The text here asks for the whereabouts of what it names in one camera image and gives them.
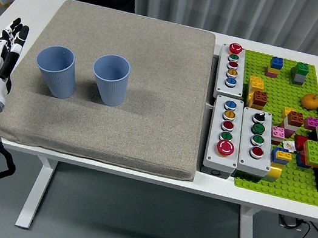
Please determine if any grey five-button control box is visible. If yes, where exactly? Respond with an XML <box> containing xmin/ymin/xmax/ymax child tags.
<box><xmin>200</xmin><ymin>93</ymin><xmax>250</xmax><ymax>181</ymax></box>
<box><xmin>211</xmin><ymin>40</ymin><xmax>252</xmax><ymax>103</ymax></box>

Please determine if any grey-brown fabric mat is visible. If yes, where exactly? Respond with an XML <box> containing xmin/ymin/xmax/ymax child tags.
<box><xmin>0</xmin><ymin>0</ymin><xmax>222</xmax><ymax>184</ymax></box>

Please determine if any orange fruit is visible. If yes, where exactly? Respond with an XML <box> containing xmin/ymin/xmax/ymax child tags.
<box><xmin>300</xmin><ymin>92</ymin><xmax>318</xmax><ymax>111</ymax></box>

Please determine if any blue building block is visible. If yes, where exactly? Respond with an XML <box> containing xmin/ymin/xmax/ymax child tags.
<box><xmin>270</xmin><ymin>146</ymin><xmax>293</xmax><ymax>166</ymax></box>
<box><xmin>268</xmin><ymin>56</ymin><xmax>285</xmax><ymax>70</ymax></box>

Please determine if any magenta building block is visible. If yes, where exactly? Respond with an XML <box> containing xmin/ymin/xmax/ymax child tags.
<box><xmin>303</xmin><ymin>115</ymin><xmax>318</xmax><ymax>132</ymax></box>

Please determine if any brown building block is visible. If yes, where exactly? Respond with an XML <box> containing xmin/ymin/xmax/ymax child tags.
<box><xmin>250</xmin><ymin>89</ymin><xmax>270</xmax><ymax>110</ymax></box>
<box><xmin>286</xmin><ymin>110</ymin><xmax>306</xmax><ymax>128</ymax></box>

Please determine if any red building block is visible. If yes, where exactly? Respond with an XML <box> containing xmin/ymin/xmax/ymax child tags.
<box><xmin>291</xmin><ymin>134</ymin><xmax>310</xmax><ymax>154</ymax></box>

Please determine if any green studded baseplate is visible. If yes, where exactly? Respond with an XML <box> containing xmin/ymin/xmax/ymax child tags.
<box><xmin>220</xmin><ymin>49</ymin><xmax>318</xmax><ymax>208</ymax></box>

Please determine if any grey building block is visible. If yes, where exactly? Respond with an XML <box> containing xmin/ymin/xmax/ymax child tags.
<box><xmin>288</xmin><ymin>67</ymin><xmax>307</xmax><ymax>87</ymax></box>

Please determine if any blue ribbed plastic cup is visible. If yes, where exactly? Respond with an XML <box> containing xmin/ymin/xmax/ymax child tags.
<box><xmin>30</xmin><ymin>42</ymin><xmax>83</xmax><ymax>101</ymax></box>
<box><xmin>87</xmin><ymin>51</ymin><xmax>133</xmax><ymax>109</ymax></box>

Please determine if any large green building block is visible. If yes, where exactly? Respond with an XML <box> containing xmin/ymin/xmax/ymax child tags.
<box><xmin>300</xmin><ymin>138</ymin><xmax>318</xmax><ymax>168</ymax></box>

